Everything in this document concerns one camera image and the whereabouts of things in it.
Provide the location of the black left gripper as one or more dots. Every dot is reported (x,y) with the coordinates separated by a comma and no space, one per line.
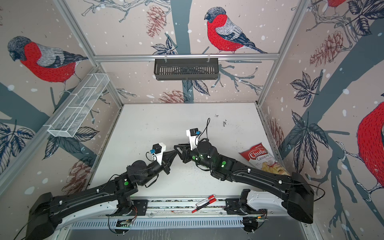
(165,162)

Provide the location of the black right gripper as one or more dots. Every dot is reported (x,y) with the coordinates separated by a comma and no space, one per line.
(187,153)

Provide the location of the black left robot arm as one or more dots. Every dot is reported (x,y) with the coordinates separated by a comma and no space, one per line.
(113,198)

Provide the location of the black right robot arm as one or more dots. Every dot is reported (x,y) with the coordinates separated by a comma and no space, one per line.
(296,194)

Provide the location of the red marker pen upper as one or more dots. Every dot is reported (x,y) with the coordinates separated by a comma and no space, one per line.
(205,200)

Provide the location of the red marker pen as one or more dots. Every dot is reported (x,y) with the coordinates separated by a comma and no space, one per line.
(205,200)
(204,205)

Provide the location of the red marker pen lower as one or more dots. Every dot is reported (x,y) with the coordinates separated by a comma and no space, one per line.
(204,205)

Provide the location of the red chips bag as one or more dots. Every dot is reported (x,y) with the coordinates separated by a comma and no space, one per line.
(261,159)

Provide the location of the aluminium horizontal crossbar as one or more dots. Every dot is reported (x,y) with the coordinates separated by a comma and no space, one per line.
(220,57)

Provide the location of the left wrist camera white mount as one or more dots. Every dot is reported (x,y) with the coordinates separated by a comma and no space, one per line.
(157,152)

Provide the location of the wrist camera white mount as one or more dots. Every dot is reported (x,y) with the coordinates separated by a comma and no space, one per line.
(157,152)
(193,135)

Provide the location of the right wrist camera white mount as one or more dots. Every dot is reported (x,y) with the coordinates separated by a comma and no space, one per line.
(193,135)

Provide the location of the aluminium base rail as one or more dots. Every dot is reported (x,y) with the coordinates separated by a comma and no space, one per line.
(252,208)

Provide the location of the black wall basket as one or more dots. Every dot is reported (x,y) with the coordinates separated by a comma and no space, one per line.
(186,69)

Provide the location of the white wire mesh basket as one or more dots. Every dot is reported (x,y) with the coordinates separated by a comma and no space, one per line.
(71,118)

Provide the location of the aluminium frame corner post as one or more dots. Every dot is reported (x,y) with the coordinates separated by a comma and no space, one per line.
(86,46)

